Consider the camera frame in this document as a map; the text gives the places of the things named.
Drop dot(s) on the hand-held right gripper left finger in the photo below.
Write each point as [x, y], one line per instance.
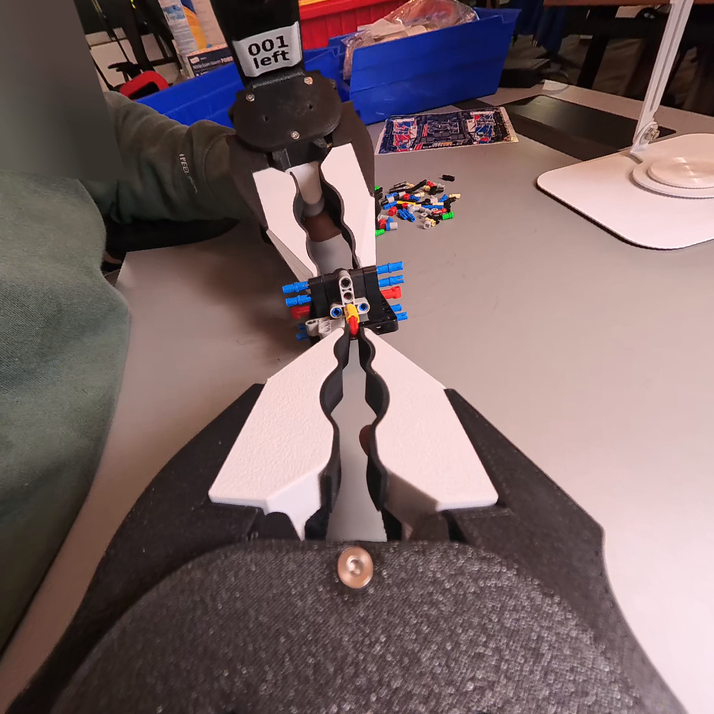
[279, 440]

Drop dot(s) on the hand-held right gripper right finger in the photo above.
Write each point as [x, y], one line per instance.
[440, 446]

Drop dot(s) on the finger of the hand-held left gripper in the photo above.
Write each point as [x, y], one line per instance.
[273, 201]
[354, 189]

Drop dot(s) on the black lego chassis assembly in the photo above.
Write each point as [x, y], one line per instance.
[373, 301]

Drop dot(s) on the yellow lego axle connector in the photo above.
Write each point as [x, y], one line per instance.
[351, 311]

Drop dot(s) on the person's left forearm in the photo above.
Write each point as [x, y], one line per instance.
[167, 162]

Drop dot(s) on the pile of loose lego pieces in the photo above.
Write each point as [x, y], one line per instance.
[418, 203]

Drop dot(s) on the lego sticker sheet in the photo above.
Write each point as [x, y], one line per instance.
[446, 129]

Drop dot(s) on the clear bags of lego parts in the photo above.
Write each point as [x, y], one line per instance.
[401, 28]

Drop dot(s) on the person's left hand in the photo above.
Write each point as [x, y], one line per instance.
[321, 227]

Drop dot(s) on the blue storage bin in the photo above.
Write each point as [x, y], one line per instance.
[195, 97]
[435, 72]

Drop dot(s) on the red storage bin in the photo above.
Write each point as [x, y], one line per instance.
[334, 16]

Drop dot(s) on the white book stand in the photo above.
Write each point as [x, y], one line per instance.
[613, 195]

